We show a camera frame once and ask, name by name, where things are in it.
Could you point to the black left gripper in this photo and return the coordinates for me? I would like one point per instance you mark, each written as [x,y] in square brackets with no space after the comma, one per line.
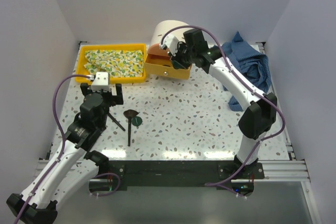
[114,99]

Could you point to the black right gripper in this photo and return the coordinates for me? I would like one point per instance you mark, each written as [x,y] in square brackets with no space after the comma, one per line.
[180,46]

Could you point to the round cream drawer organizer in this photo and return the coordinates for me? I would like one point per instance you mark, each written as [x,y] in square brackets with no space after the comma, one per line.
[157,57]

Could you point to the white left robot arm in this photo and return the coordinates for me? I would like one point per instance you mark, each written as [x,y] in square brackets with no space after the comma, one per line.
[74,162]

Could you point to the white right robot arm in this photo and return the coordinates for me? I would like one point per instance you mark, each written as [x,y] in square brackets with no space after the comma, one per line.
[259,108]

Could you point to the black thin makeup brush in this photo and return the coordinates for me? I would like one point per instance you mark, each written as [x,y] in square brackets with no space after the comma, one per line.
[116,121]

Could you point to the black fan makeup brush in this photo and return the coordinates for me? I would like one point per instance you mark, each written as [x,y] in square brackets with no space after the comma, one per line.
[130,114]

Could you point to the lemon print cloth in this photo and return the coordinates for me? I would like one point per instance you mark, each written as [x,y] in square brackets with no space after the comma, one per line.
[118,63]

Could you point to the blue checkered cloth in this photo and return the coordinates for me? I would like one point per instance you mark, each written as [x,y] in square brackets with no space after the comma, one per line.
[252,64]

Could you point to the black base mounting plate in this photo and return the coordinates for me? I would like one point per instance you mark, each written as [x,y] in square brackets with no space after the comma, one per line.
[137,178]

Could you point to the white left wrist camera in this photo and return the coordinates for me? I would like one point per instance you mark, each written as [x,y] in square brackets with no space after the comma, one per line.
[101,82]

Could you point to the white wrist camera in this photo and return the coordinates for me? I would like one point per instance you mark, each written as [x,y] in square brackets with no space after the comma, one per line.
[170,43]
[101,82]

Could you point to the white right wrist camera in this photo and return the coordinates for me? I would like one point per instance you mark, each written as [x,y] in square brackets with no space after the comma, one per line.
[170,43]

